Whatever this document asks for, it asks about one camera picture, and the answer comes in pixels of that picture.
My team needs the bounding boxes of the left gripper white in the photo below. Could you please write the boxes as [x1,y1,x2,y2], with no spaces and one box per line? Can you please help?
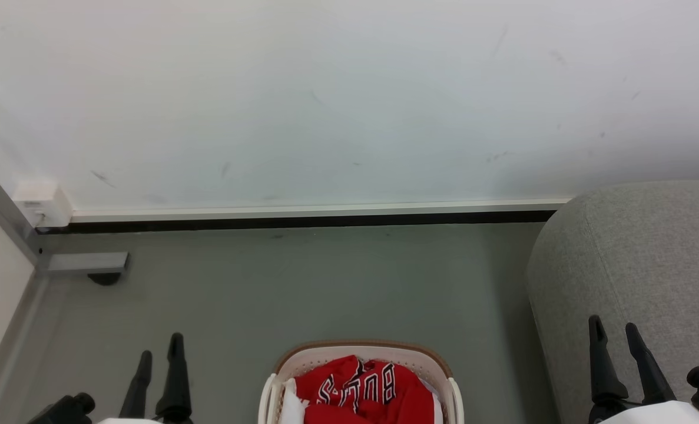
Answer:
[97,333,194,424]

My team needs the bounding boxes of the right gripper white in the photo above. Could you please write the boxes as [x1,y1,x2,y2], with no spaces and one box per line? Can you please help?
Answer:
[588,315,699,424]

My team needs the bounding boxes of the grey fabric sofa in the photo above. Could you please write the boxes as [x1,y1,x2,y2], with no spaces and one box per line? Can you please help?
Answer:
[525,180,699,424]

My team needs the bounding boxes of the white laundry basket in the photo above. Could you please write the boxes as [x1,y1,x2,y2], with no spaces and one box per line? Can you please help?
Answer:
[258,339,465,424]

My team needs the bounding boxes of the red jersey with lettering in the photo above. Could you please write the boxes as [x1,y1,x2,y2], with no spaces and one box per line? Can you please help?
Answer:
[294,355,436,424]

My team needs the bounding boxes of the white black baseboard strip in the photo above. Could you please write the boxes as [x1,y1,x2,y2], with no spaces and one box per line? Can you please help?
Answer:
[69,198,575,234]

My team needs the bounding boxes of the white wall socket box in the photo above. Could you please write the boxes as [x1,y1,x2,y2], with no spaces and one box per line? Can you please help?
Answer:
[12,179,74,230]

